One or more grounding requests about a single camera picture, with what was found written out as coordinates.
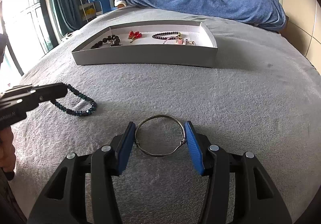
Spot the small silver bangle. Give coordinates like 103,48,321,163
134,114,187,157

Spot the dark blue crystal bracelet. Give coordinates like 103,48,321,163
49,83,98,117

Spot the large black bead bracelet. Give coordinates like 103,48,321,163
90,34,121,50

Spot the dark red garnet bracelet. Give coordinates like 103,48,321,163
152,31,182,41

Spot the red bead cluster charm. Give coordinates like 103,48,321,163
128,31,142,43

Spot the person's left hand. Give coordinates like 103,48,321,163
0,127,16,172

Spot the grey bed cover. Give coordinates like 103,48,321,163
10,8,320,221

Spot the white shelf rack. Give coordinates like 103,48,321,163
78,0,97,23

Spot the grey shallow cardboard box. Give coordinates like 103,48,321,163
72,20,218,68

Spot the blue fleece blanket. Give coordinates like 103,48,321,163
126,0,287,32

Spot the beige wardrobe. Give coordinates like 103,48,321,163
281,0,320,71

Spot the window frame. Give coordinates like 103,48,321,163
1,0,58,76

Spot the pink cord bracelet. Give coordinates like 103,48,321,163
162,36,197,46

